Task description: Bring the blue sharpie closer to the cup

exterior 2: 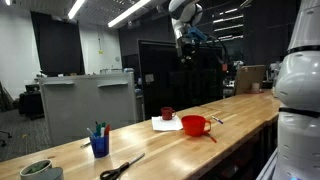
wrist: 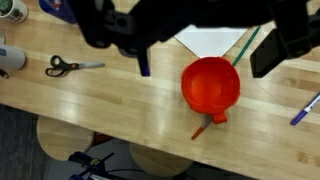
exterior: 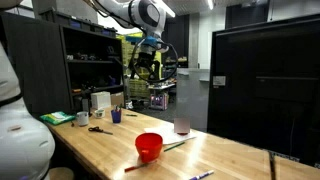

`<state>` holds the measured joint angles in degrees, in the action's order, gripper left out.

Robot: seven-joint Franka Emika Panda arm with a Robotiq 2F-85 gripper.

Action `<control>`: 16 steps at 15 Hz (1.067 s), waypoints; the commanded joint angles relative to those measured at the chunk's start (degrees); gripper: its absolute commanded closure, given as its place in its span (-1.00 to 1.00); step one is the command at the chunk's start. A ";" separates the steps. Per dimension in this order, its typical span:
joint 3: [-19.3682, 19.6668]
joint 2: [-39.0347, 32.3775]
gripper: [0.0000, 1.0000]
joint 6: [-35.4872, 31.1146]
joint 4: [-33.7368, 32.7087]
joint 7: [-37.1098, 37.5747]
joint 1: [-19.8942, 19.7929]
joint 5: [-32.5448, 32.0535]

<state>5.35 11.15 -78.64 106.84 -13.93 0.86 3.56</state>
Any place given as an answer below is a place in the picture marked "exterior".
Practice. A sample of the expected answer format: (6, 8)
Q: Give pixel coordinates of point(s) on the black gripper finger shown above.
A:
(135, 72)
(155, 75)

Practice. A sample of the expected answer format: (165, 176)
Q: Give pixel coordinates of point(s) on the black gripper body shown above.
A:
(146, 60)

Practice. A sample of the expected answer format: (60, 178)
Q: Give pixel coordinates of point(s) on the blue sharpie marker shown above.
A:
(203, 175)

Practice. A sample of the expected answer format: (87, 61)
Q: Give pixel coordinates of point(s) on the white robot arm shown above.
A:
(26, 144)

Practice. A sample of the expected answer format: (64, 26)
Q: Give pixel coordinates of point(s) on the blue pen holder cup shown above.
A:
(116, 116)

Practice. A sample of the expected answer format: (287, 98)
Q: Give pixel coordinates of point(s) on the large red cup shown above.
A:
(149, 146)

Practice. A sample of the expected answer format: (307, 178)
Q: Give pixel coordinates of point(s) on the yellow crate rack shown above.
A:
(135, 86)

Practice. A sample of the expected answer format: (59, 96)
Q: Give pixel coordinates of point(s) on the grey partition board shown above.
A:
(192, 96)

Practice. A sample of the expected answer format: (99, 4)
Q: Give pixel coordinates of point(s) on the white box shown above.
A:
(100, 100)

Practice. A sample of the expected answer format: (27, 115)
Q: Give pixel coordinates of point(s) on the green marker on table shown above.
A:
(132, 115)

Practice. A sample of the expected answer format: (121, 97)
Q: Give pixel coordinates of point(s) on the white mug with plant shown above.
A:
(100, 113)

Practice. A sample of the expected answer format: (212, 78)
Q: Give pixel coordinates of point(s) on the white paper sheet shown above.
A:
(168, 135)

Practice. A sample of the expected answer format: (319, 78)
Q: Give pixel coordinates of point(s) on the dark shelving unit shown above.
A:
(58, 65)

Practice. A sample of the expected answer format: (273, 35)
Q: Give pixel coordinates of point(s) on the small dark red mug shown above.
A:
(181, 126)

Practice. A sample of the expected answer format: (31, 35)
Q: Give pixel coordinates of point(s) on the green pencil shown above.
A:
(174, 146)

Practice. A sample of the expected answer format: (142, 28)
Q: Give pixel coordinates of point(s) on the red pencil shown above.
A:
(137, 166)

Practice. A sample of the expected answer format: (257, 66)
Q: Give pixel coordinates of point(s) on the large black panel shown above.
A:
(265, 86)

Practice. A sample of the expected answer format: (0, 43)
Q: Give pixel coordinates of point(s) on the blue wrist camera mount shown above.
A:
(153, 42)

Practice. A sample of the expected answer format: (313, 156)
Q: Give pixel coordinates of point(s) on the black handled scissors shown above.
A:
(98, 129)

